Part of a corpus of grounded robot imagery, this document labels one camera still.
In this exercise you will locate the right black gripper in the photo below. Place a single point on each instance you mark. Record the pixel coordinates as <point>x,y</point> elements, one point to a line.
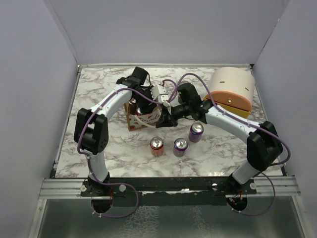
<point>166,120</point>

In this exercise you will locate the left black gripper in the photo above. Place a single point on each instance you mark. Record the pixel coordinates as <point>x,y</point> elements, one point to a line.
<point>149,106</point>

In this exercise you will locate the silver blue slim can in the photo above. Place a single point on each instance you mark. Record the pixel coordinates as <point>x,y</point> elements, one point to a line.
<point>132,101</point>

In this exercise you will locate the watermelon canvas tote bag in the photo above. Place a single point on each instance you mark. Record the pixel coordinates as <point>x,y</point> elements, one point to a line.
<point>139,122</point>

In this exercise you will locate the red cola can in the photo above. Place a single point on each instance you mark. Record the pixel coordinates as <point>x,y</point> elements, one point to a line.
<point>156,146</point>
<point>138,112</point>

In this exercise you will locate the red cola can front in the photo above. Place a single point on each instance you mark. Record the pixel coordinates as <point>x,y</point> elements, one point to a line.
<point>138,112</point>

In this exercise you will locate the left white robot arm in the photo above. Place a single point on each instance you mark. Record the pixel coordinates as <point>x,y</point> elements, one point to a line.
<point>91,129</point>

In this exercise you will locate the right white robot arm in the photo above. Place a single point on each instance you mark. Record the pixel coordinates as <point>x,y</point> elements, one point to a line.
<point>263,147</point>

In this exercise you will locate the purple can near centre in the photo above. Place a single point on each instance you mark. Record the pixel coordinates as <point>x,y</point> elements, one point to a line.
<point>180,146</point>

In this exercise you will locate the purple can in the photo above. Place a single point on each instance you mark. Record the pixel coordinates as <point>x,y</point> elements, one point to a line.
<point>196,131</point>
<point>180,146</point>

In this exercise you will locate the purple can near right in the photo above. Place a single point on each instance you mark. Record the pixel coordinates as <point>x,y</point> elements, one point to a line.
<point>196,131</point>

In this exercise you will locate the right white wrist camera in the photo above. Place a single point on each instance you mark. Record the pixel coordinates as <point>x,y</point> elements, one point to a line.
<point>168,106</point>

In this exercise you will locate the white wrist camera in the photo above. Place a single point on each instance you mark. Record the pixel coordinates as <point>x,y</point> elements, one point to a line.
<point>159,93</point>
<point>168,106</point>

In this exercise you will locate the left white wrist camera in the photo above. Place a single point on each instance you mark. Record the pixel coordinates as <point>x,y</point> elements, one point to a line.
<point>159,93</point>

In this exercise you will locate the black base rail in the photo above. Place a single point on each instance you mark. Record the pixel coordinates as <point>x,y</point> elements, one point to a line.
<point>165,191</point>

